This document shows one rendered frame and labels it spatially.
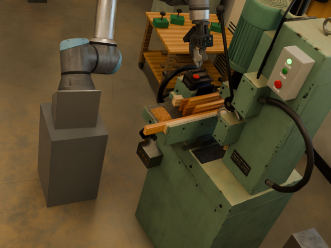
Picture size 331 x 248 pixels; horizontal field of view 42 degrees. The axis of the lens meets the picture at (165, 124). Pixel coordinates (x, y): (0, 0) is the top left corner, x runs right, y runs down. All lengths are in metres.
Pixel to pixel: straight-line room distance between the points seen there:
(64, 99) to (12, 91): 1.27
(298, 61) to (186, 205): 0.96
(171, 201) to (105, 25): 0.98
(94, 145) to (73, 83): 0.37
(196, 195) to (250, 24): 0.80
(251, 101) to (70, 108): 0.98
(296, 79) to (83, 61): 1.13
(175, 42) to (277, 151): 1.75
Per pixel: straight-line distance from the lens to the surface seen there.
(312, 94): 1.59
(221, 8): 1.78
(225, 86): 1.98
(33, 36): 4.07
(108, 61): 2.33
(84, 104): 2.22
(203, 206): 2.01
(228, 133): 1.77
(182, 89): 2.10
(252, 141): 1.80
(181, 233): 2.26
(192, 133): 1.95
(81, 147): 2.34
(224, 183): 1.90
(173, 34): 3.38
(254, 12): 1.73
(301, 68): 1.49
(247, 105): 1.66
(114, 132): 3.15
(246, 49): 1.80
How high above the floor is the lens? 2.13
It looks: 40 degrees down
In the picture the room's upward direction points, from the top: 17 degrees clockwise
